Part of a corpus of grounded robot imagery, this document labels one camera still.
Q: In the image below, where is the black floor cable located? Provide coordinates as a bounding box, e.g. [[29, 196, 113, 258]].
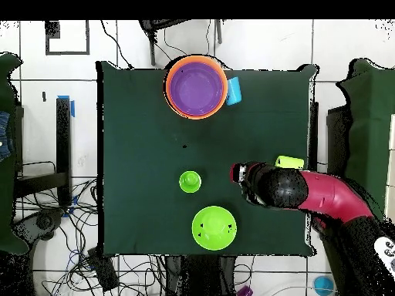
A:
[[100, 19, 135, 69]]

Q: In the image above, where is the black power adapter box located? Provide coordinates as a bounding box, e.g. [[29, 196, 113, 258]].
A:
[[86, 247, 120, 293]]

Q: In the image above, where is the green bowl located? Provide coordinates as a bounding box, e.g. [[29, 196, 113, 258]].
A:
[[191, 205, 238, 251]]

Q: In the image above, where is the person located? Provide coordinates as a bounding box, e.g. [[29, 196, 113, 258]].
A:
[[0, 111, 14, 163]]

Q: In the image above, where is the yellow-green cup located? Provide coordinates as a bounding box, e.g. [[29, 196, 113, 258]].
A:
[[275, 155, 306, 170]]

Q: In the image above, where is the orange bowl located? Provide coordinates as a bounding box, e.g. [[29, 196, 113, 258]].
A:
[[165, 55, 229, 120]]

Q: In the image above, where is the white box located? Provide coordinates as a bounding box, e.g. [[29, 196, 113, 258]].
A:
[[385, 113, 395, 217]]

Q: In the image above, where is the dark green table cloth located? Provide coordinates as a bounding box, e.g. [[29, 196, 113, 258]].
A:
[[95, 61, 319, 257]]

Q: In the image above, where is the purple bowl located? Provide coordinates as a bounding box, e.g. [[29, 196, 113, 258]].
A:
[[169, 62, 225, 116]]

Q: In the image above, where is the green cloth covered table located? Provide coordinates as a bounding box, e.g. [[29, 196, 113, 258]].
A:
[[334, 58, 395, 223], [0, 52, 30, 257]]

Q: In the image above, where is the tangle of cables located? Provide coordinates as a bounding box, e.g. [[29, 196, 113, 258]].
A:
[[18, 178, 164, 296]]

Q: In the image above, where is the green cup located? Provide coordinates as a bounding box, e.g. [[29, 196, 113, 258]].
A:
[[178, 170, 202, 194]]

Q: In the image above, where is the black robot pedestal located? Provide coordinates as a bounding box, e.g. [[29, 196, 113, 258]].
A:
[[164, 255, 237, 296]]

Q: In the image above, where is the black camera tripod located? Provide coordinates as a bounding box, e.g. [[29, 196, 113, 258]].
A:
[[138, 19, 223, 67]]

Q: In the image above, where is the grey pedestal foot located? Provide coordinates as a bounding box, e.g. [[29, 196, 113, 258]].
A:
[[13, 209, 66, 244]]

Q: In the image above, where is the blue cup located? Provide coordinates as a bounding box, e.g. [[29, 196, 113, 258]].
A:
[[312, 274, 336, 296], [225, 76, 243, 106]]

